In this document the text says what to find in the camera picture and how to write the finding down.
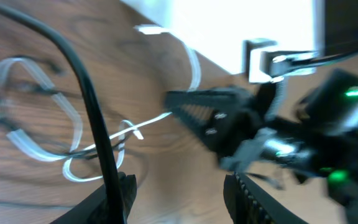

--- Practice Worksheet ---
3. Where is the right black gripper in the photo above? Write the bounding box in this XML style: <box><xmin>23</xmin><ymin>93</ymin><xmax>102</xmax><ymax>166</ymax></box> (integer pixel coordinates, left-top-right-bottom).
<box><xmin>164</xmin><ymin>82</ymin><xmax>313</xmax><ymax>172</ymax></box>

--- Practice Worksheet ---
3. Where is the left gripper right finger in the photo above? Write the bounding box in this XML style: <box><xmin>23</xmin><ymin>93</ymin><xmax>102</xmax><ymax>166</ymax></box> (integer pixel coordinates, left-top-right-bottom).
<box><xmin>223</xmin><ymin>173</ymin><xmax>307</xmax><ymax>224</ymax></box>

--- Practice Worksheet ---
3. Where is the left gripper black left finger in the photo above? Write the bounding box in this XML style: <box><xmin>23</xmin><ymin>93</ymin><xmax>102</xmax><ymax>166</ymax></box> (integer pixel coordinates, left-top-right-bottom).
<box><xmin>51</xmin><ymin>172</ymin><xmax>137</xmax><ymax>224</ymax></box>

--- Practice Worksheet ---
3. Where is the white cable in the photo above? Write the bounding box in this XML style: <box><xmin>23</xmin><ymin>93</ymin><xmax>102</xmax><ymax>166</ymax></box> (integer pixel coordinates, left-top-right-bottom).
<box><xmin>0</xmin><ymin>24</ymin><xmax>202</xmax><ymax>183</ymax></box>

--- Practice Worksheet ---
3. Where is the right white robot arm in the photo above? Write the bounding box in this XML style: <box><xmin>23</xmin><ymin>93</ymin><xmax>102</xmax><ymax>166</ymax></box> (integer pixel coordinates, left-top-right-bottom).
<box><xmin>164</xmin><ymin>69</ymin><xmax>358</xmax><ymax>223</ymax></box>

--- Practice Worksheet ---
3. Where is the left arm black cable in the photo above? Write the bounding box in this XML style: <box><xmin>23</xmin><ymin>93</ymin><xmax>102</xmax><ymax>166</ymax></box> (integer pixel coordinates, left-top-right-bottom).
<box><xmin>0</xmin><ymin>0</ymin><xmax>127</xmax><ymax>224</ymax></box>

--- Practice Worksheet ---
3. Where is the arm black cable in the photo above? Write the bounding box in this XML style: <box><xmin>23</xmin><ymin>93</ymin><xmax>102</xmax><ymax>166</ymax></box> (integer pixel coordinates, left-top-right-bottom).
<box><xmin>0</xmin><ymin>0</ymin><xmax>127</xmax><ymax>224</ymax></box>
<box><xmin>287</xmin><ymin>43</ymin><xmax>358</xmax><ymax>68</ymax></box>

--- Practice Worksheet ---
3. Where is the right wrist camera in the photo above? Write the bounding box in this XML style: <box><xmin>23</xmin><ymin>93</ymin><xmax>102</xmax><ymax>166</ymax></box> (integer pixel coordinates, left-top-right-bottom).
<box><xmin>242</xmin><ymin>38</ymin><xmax>318</xmax><ymax>84</ymax></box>

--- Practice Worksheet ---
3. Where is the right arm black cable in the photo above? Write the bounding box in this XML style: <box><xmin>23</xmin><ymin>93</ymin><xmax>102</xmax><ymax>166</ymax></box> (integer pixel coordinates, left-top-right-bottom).
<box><xmin>287</xmin><ymin>43</ymin><xmax>358</xmax><ymax>68</ymax></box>

